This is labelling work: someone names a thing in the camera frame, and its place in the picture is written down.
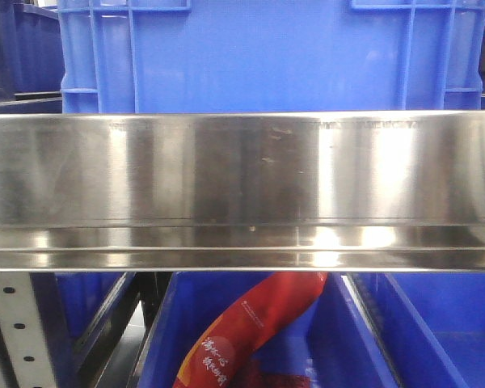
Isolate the stainless steel shelf rail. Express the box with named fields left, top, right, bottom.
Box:
left=0, top=111, right=485, bottom=272

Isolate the blue centre storage bin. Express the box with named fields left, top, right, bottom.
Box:
left=138, top=272, right=398, bottom=387

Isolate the large blue plastic crate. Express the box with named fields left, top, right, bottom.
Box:
left=57, top=1, right=485, bottom=113

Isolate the dark blue left crate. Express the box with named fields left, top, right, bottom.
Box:
left=0, top=1, right=64, bottom=113

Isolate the blue storage bin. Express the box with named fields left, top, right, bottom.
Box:
left=351, top=272, right=485, bottom=387
left=138, top=272, right=398, bottom=387

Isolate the red printed snack bag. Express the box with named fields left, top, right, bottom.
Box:
left=173, top=272, right=328, bottom=387

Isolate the blue right storage bin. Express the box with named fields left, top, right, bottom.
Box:
left=351, top=272, right=485, bottom=387

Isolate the white perforated shelf upright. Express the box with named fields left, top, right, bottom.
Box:
left=0, top=272, right=57, bottom=387

